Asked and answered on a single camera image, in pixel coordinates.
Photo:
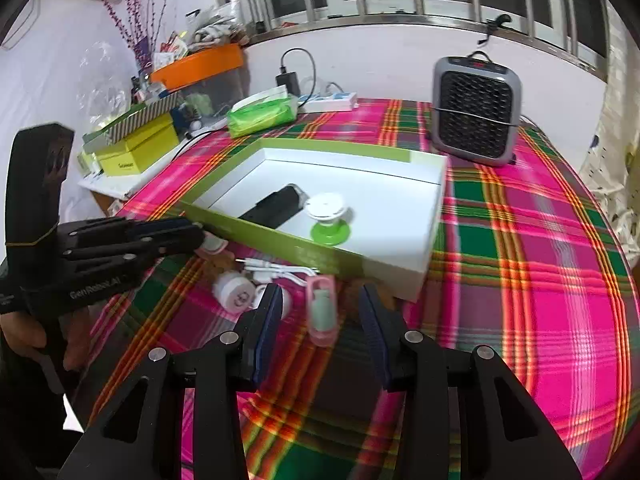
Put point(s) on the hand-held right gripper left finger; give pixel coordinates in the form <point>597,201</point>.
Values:
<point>265,332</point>

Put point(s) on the metal window grille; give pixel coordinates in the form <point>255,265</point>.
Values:
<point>425,5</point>

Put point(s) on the striped green box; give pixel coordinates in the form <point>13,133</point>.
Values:
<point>130,120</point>

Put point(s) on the person's left hand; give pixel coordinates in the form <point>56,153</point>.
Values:
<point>75,340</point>

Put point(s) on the clear plastic bag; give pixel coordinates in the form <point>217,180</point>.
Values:
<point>102,85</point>

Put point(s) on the pile of plastic bags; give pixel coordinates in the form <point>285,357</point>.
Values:
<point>215,25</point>

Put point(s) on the yellow-green shoe box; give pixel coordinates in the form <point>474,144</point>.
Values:
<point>140,152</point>

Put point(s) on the orange-lid storage bin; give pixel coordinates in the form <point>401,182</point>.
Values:
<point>200,67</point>

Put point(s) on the pink green small bottle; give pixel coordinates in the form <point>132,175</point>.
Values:
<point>322,310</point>

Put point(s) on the green-rimmed white cardboard box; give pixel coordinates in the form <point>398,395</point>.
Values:
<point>385,205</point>

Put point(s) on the pink white round case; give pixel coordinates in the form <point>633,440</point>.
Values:
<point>212,246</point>

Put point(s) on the plaid tablecloth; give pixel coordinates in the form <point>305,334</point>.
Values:
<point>525,260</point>

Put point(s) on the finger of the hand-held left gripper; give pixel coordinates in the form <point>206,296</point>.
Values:
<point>170,242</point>
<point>150,227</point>

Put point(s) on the white round gadget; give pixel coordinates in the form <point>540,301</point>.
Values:
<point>286,305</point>

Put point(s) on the grey portable heater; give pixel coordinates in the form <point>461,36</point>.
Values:
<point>475,110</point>

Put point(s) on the green tissue pack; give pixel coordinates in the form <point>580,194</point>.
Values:
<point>262,115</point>

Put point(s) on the white round plug charger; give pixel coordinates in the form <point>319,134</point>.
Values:
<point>234,294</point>

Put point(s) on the heart-print cream curtain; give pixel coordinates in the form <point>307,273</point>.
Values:
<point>617,160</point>

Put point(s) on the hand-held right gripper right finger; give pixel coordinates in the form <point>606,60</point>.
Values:
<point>375,340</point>

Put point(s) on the white power strip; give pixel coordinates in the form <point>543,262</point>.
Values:
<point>330,102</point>

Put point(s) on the black power adapter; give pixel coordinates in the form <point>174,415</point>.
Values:
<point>287,84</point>

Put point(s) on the brown walnut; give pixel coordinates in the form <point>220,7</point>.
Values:
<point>219,266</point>

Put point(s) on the colourful snack packets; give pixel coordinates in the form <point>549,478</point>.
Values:
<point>172,50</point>

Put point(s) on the purple flower branches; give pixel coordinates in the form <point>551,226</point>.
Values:
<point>135,15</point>

